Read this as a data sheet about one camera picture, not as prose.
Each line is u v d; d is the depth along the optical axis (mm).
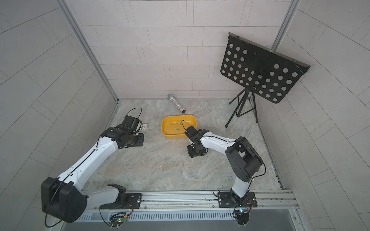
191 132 709
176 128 991
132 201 706
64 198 371
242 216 689
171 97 1151
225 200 715
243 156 503
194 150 742
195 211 693
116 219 678
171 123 1020
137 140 701
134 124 629
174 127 995
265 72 706
